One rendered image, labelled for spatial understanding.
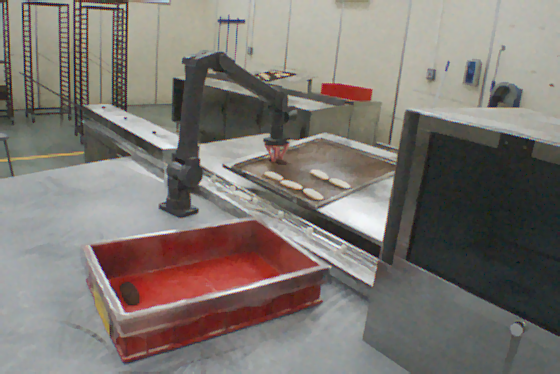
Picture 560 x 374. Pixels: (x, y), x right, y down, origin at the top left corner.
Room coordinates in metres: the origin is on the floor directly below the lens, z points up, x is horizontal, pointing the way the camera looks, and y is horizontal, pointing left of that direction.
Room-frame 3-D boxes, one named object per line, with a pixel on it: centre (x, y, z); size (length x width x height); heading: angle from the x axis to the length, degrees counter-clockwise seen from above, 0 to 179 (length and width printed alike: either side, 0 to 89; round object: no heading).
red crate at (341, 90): (5.25, -0.67, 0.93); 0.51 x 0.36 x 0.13; 45
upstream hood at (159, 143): (2.33, 0.85, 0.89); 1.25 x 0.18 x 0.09; 41
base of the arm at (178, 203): (1.38, 0.34, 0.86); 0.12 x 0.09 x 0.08; 54
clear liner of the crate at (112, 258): (0.88, 0.15, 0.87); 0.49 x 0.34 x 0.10; 126
